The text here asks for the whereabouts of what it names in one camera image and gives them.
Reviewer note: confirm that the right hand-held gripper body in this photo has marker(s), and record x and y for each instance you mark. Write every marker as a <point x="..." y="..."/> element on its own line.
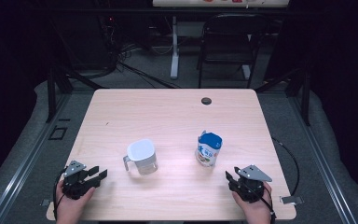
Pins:
<point x="248" y="188"/>

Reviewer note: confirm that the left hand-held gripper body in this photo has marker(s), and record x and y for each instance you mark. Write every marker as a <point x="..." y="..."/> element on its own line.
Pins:
<point x="74" y="183"/>

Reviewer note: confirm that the person's right hand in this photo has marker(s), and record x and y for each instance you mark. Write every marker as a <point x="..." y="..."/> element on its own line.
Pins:
<point x="256" y="213"/>

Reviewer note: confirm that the person's left hand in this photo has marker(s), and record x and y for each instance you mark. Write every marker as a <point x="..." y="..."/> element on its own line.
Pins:
<point x="70" y="211"/>

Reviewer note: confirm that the dark round table grommet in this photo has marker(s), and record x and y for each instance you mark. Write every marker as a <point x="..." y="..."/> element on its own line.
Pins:
<point x="206" y="100"/>

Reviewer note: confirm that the black metal stand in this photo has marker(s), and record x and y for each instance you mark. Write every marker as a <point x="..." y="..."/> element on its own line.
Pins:
<point x="51" y="93"/>
<point x="306" y="99"/>

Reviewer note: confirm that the white desk leg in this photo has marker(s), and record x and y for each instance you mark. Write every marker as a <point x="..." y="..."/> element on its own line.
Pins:
<point x="174" y="56"/>
<point x="246" y="71"/>

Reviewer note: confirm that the black folding chair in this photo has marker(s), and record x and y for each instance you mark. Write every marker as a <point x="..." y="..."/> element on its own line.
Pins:
<point x="230" y="46"/>

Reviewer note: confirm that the dark equipment cabinet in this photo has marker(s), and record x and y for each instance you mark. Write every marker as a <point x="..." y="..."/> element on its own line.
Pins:
<point x="84" y="40"/>

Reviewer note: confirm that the aluminium floor rail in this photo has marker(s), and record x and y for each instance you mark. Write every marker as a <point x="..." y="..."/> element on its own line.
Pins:
<point x="320" y="161"/>
<point x="28" y="158"/>

